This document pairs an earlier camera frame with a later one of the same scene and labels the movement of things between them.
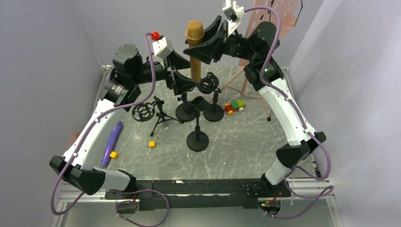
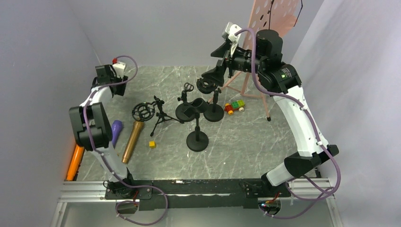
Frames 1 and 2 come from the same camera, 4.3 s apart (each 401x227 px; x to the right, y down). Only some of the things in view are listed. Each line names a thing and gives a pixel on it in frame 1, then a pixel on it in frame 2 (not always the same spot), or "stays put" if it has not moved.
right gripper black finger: x=210 y=34 -> x=221 y=51
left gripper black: x=180 y=83 -> x=120 y=89
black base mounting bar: x=202 y=194 stays put
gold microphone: x=195 y=33 -> x=137 y=126
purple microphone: x=111 y=143 stays put
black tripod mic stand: x=144 y=111 stays put
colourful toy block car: x=238 y=105 stays put
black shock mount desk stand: x=208 y=84 stays put
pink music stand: x=283 y=14 stays put
